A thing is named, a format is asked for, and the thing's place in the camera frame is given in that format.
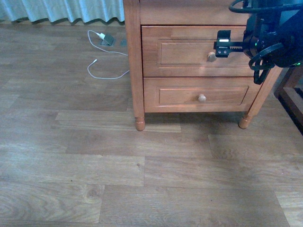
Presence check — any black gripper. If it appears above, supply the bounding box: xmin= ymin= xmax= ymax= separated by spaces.
xmin=214 ymin=0 xmax=303 ymax=68

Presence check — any wooden drawer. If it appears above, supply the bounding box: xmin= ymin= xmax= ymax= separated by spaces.
xmin=143 ymin=77 xmax=260 ymax=113
xmin=142 ymin=26 xmax=253 ymax=78

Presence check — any wooden nightstand cabinet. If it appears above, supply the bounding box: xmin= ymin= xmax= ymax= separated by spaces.
xmin=123 ymin=0 xmax=282 ymax=131

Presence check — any open metal floor socket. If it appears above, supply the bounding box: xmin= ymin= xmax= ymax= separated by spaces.
xmin=100 ymin=34 xmax=115 ymax=46

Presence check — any light grey pleated curtain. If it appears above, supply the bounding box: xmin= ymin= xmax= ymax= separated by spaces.
xmin=0 ymin=0 xmax=125 ymax=23

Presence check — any dark wooden furniture frame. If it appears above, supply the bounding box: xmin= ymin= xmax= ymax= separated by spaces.
xmin=274 ymin=65 xmax=303 ymax=134

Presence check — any white wall charger on floor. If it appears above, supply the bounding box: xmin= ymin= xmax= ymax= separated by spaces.
xmin=96 ymin=33 xmax=105 ymax=40

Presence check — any white cable on floor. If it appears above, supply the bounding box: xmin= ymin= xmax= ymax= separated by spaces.
xmin=87 ymin=29 xmax=130 ymax=80

